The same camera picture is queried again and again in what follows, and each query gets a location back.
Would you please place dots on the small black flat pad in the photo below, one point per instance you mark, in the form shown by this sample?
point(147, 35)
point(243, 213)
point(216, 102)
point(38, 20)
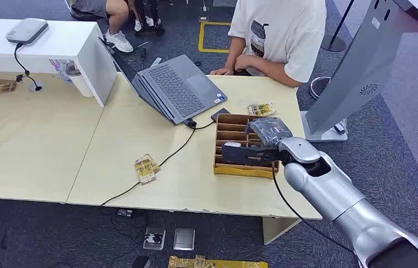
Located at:
point(220, 114)

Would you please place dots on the seated person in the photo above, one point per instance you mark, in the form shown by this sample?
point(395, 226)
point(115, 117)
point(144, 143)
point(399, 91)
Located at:
point(114, 14)

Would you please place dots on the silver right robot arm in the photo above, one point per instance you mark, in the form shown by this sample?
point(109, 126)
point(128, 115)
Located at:
point(342, 199)

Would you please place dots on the grey kiosk stand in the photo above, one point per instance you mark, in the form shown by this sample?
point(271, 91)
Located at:
point(357, 66)

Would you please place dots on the gold foil sheet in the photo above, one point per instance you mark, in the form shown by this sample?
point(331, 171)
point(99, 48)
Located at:
point(231, 264)

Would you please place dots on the black stanchion post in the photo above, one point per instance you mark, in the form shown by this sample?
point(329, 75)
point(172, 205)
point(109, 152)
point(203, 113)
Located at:
point(334, 43)

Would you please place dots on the grey open laptop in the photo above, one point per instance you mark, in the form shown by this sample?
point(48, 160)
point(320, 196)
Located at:
point(179, 88)

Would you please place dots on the square metal floor plate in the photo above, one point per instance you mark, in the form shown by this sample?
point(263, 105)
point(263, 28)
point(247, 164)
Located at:
point(184, 239)

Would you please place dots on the person's right forearm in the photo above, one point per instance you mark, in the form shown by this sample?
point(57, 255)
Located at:
point(236, 51)

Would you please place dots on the wooden slotted card box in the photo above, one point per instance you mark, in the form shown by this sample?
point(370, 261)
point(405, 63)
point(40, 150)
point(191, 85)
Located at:
point(231, 129)

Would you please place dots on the person's left hand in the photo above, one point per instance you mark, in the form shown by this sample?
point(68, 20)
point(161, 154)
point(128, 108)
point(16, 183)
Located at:
point(243, 63)

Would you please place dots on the white desk riser shelf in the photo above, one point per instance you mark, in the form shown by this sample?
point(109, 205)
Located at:
point(64, 40)

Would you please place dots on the gold card packet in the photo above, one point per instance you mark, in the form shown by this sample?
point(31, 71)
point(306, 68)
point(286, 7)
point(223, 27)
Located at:
point(5, 87)
point(261, 109)
point(147, 173)
point(143, 159)

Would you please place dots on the person with black legs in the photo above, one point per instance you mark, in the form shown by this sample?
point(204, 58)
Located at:
point(149, 18)

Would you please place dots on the person's left forearm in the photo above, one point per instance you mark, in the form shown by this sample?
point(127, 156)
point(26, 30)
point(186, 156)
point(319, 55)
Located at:
point(272, 70)

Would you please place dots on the small black box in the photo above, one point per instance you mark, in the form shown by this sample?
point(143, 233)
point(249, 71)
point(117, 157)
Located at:
point(141, 262)

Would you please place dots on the white paper cup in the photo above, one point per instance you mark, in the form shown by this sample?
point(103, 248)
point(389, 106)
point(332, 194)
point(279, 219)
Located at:
point(81, 83)

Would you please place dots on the floor socket box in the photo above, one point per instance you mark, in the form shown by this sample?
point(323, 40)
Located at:
point(154, 239)

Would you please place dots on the black power strip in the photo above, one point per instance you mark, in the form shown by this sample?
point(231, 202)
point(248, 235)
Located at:
point(124, 213)

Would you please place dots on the person's right hand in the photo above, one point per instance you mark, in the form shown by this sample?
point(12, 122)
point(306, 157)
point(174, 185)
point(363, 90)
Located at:
point(222, 71)

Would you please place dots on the grey router box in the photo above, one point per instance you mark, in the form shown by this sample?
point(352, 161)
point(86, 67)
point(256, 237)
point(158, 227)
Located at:
point(27, 31)

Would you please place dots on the chrome stanchion base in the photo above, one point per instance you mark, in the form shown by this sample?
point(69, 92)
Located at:
point(318, 87)

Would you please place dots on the clear plastic bag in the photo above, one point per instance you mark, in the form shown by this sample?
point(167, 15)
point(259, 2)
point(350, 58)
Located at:
point(59, 68)

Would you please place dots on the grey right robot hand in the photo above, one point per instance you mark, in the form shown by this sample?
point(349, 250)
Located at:
point(270, 130)

